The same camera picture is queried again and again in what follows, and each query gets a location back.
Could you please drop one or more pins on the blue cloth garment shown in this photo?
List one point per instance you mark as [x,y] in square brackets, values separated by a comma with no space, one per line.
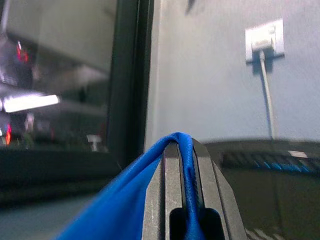
[120,205]

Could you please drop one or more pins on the white power plug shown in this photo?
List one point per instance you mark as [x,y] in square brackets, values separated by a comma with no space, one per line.
[262,40]

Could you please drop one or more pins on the white wall socket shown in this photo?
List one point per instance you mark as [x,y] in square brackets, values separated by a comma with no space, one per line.
[278,32]

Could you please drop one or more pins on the dark tinted washer lid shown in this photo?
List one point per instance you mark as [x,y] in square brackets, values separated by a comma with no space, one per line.
[75,75]

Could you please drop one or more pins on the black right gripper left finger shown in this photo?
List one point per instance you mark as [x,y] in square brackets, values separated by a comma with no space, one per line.
[160,195]

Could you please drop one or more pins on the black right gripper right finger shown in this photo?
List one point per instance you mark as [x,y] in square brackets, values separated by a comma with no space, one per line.
[215,190]

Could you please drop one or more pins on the steel top-load washing machine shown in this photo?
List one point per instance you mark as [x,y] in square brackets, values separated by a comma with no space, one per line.
[275,200]

